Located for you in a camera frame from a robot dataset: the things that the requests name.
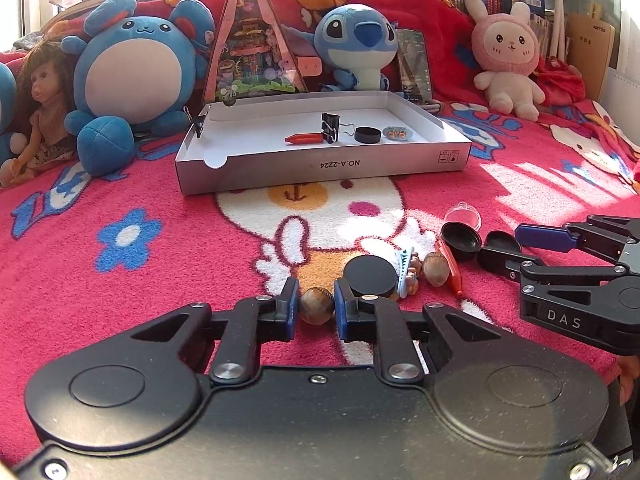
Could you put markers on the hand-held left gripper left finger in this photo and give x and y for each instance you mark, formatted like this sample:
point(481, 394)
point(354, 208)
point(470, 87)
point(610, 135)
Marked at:
point(289, 310)

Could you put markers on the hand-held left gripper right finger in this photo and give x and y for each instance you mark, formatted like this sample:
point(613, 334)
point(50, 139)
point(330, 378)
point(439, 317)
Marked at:
point(341, 310)

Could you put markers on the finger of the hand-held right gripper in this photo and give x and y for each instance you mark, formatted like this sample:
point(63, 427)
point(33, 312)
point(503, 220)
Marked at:
point(545, 237)
point(575, 275)

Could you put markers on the brown nut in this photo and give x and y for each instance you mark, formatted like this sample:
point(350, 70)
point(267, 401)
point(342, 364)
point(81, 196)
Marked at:
point(435, 267)
point(316, 306)

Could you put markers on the black round cap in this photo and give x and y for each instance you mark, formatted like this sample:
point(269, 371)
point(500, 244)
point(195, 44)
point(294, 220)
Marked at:
point(460, 242)
point(367, 135)
point(497, 250)

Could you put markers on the white cardboard box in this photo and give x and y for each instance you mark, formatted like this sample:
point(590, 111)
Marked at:
point(300, 165)

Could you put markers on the red plastic cone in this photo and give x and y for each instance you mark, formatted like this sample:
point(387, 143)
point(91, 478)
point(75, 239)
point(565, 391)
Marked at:
point(305, 138)
point(452, 272)

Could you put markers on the blue oval charm with bears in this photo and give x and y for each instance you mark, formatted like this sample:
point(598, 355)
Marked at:
point(397, 133)

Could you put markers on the large black binder clip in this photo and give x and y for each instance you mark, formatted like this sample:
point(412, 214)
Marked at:
point(330, 125)

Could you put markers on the large black round lid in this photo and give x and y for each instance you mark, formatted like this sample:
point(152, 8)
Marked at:
point(370, 272)

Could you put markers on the blue hair clip with bears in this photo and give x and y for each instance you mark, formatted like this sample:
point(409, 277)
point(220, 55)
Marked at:
point(404, 272)

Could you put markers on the clear plastic dome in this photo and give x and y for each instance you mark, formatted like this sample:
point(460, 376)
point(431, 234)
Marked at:
point(465, 215)

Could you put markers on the red cloth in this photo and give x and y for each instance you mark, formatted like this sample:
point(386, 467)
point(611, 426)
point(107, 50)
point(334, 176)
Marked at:
point(565, 80)

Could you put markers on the red printed blanket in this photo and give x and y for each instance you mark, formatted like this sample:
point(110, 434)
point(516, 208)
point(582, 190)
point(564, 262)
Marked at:
point(100, 285)

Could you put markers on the pink bunny plush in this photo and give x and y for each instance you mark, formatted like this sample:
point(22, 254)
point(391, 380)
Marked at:
point(505, 42)

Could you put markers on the small black binder clip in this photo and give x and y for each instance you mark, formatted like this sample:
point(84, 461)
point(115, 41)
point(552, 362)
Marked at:
point(197, 125)

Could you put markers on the dark rectangular box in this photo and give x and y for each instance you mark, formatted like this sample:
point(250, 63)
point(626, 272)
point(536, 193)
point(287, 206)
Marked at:
point(415, 65)

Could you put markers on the white pipe stand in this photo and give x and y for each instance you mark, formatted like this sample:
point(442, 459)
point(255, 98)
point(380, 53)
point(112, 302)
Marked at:
point(556, 0)

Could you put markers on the pink plastic piece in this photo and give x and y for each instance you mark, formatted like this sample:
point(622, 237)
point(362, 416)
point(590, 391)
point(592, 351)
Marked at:
point(309, 66)

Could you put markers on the triangular toy package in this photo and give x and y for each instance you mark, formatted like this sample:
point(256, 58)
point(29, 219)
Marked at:
point(255, 50)

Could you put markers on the blue alien plush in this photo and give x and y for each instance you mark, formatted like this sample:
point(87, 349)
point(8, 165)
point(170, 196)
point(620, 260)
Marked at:
point(355, 35)

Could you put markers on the blue round mouse plush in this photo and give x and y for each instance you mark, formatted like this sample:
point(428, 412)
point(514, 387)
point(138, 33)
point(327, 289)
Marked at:
point(135, 75)

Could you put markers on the brown-haired doll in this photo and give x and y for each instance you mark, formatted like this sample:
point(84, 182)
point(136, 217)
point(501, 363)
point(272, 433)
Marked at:
point(42, 80)

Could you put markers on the blue cat plush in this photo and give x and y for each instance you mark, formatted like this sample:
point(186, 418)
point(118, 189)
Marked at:
point(6, 110)

